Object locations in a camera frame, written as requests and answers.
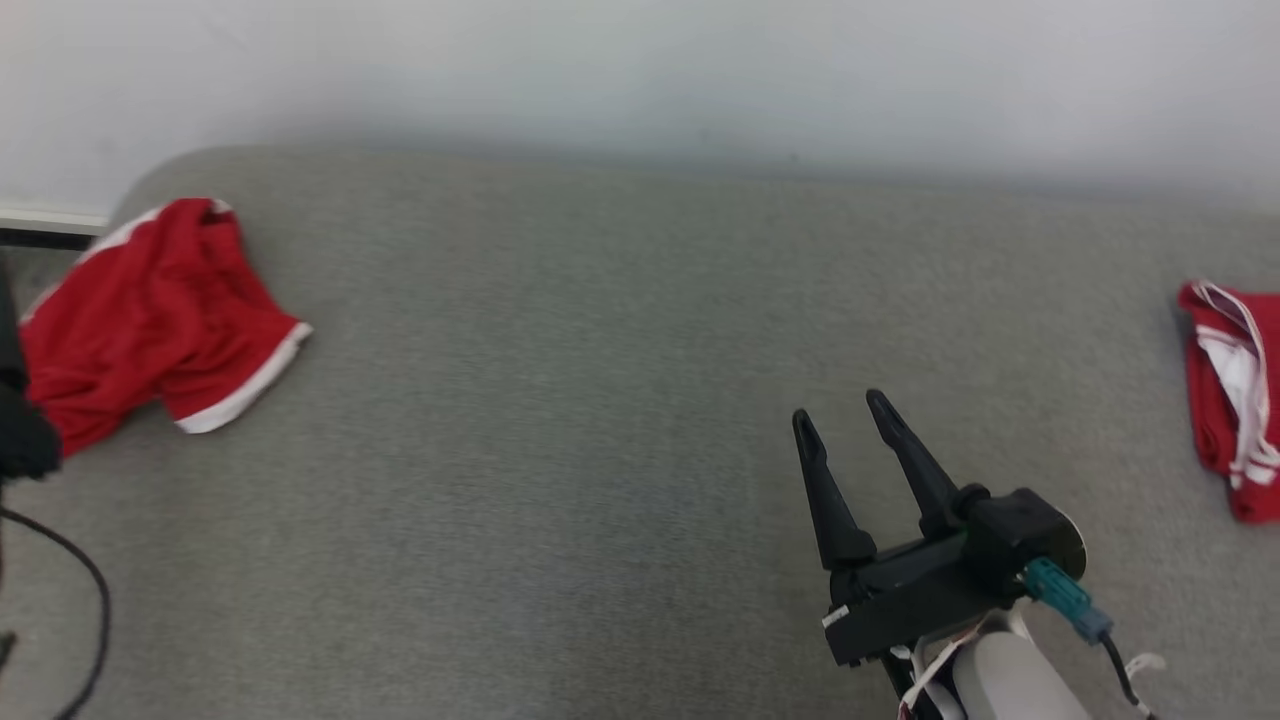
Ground red basketball jersey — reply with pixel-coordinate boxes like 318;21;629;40
1177;280;1280;524

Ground white and black baseboard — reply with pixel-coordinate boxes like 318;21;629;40
0;205;111;251

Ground black cable with teal plug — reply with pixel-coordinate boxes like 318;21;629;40
1020;557;1156;720
0;505;112;720

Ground red shorts with white stripe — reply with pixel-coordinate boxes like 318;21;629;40
18;197;313;459

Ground grey fabric sofa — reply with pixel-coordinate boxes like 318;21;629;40
0;145;1280;720

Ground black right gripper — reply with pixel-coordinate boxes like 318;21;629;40
793;389;1022;669

